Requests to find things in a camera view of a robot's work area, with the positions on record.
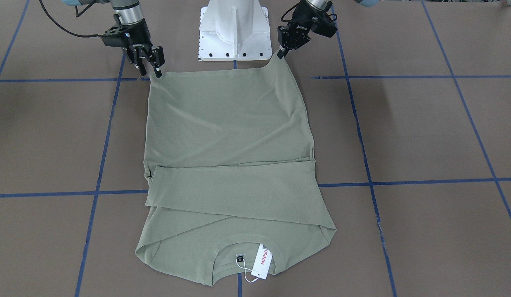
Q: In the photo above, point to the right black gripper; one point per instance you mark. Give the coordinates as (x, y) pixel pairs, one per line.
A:
(139, 34)

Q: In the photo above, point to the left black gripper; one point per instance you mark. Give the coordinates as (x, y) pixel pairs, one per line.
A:
(301, 22)

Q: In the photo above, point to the olive green long-sleeve shirt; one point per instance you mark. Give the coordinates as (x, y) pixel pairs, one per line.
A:
(230, 164)

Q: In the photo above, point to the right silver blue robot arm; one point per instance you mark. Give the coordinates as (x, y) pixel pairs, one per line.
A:
(125, 11)

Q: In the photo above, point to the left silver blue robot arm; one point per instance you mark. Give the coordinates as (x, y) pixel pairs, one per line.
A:
(304, 17)

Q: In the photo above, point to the white Miniso hang tag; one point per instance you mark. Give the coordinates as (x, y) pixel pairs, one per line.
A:
(261, 265)

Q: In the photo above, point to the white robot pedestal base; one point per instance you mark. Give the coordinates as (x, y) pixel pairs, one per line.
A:
(234, 30)

